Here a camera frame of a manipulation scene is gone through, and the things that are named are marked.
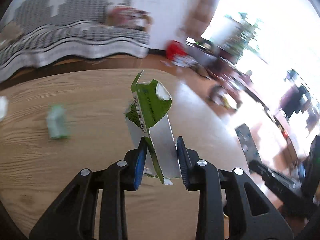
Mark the pink children tricycle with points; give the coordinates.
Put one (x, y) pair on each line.
(226, 84)

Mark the black white striped sofa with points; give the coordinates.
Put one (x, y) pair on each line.
(37, 33)

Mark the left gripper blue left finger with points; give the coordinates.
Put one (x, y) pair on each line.
(140, 157)

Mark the green white torn carton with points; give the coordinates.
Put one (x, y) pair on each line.
(147, 117)

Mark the potted green plant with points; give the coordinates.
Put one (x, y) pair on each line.
(240, 39)

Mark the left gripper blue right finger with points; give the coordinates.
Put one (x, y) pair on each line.
(187, 160)

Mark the small green milk carton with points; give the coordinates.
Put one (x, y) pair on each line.
(56, 122)

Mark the red plastic bag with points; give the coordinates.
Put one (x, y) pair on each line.
(174, 48)

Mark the pink plush toy on sofa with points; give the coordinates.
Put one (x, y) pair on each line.
(123, 16)

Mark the white snack bag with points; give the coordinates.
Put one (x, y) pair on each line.
(3, 107)

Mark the papers on floor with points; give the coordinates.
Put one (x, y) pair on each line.
(181, 61)

